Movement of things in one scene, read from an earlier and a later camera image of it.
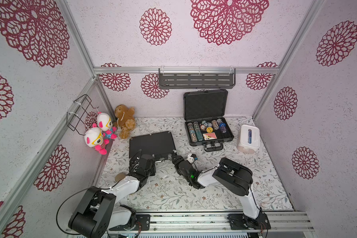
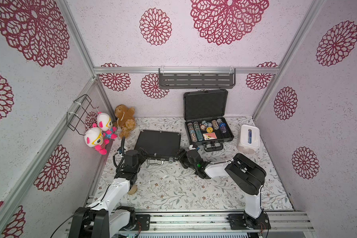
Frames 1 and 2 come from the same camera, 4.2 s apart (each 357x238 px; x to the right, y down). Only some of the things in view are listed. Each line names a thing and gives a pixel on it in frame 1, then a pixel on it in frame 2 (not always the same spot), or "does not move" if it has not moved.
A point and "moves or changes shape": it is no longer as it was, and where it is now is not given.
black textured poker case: x=160 y=145 moves or changes shape
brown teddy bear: x=125 y=120 does not move
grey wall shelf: x=197 y=78 does not move
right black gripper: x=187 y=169 to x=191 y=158
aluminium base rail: x=220 y=224 does not move
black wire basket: x=76 y=118 does not move
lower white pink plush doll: x=93 y=138 does not move
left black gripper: x=153 y=172 to x=142 y=151
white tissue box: x=249 y=139 does not move
